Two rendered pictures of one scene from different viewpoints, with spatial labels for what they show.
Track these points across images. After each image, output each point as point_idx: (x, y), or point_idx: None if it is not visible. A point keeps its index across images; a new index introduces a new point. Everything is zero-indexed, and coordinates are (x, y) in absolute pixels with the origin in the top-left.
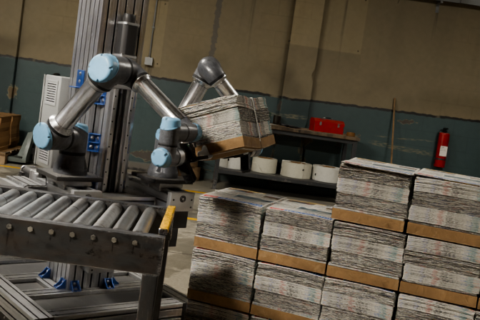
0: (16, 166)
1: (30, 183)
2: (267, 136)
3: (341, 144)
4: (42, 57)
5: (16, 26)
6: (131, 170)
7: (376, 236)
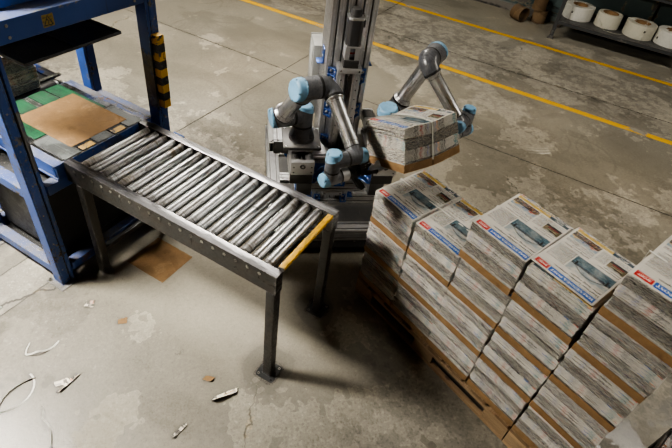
0: None
1: (280, 134)
2: (448, 149)
3: None
4: None
5: None
6: (487, 5)
7: (488, 286)
